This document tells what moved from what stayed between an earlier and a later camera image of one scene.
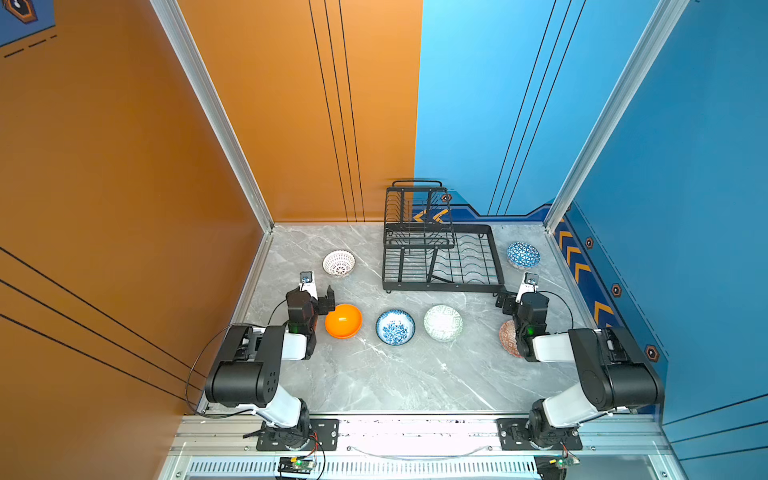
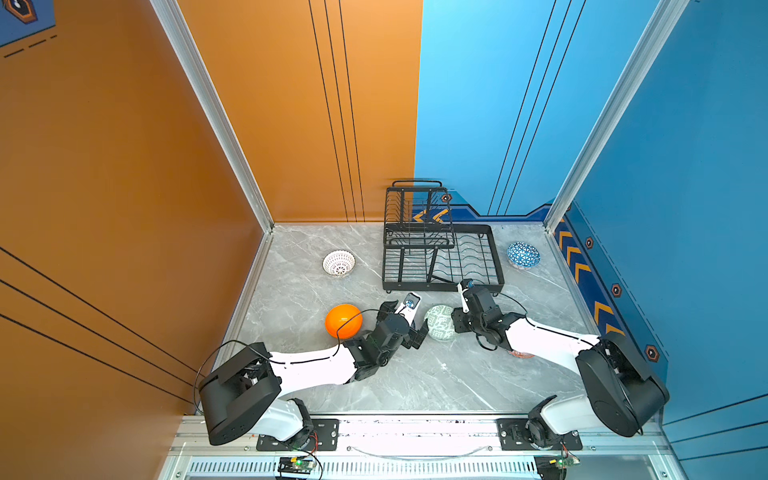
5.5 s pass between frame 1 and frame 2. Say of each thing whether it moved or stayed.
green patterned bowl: stayed
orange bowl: stayed
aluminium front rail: stayed
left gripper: moved
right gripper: moved
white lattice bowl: stayed
